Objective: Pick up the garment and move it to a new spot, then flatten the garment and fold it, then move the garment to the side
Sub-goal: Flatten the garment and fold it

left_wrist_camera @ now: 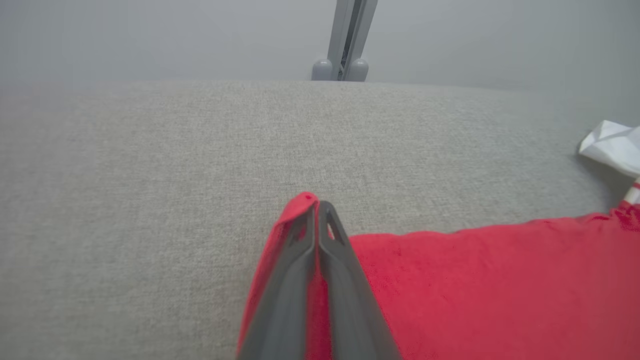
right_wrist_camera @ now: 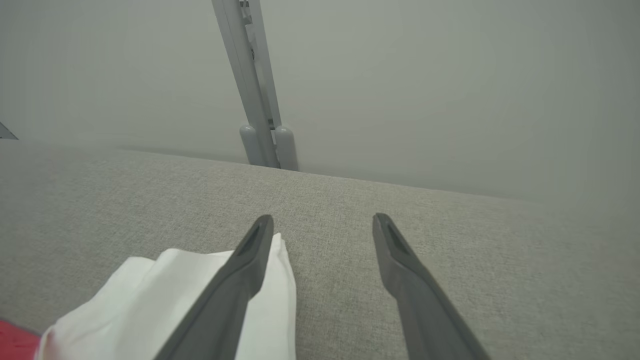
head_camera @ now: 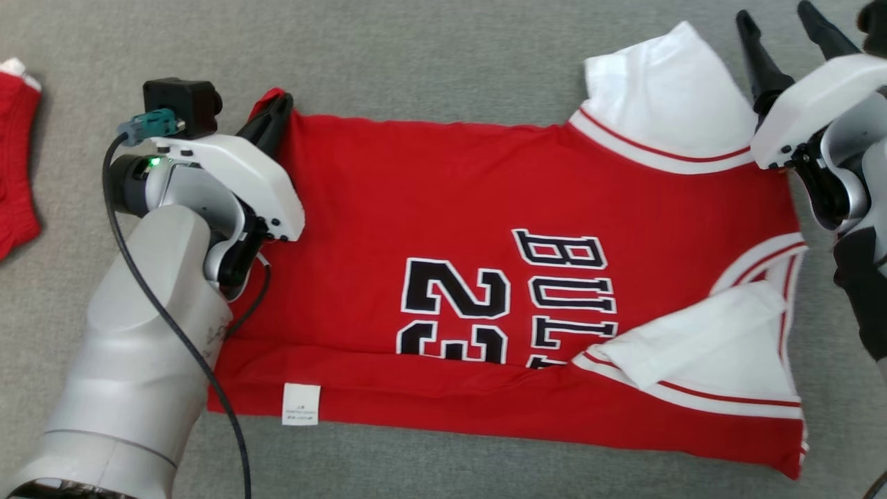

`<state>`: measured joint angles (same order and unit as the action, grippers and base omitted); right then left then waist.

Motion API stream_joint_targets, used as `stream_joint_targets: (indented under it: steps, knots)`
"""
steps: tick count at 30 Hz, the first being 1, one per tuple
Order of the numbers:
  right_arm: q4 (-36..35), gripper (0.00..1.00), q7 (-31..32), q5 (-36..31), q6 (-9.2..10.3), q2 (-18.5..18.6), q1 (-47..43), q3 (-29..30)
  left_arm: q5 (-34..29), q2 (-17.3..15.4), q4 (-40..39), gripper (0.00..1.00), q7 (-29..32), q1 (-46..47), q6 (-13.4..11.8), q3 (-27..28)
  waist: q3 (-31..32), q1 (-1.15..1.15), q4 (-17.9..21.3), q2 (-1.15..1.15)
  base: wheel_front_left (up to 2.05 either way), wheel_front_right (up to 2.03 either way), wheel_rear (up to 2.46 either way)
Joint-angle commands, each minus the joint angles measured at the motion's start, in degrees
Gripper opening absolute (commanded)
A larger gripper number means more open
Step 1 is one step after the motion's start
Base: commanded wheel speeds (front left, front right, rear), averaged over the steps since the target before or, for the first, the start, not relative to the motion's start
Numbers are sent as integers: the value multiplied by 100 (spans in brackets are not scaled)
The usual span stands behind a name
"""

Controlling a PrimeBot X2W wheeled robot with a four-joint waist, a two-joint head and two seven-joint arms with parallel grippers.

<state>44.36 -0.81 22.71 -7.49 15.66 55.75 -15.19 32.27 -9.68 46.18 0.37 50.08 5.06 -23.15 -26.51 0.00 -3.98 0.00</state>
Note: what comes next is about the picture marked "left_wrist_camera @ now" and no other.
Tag grey metal post with cylinders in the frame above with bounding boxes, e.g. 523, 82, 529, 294
311, 0, 379, 82

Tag red garment with white stripes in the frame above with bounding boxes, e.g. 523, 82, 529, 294
579, 120, 640, 206

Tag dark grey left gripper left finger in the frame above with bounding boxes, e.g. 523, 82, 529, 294
237, 202, 318, 360

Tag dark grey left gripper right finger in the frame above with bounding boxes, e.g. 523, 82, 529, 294
317, 200, 404, 360

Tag red shorts with number print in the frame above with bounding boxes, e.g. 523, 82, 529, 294
235, 191, 640, 360

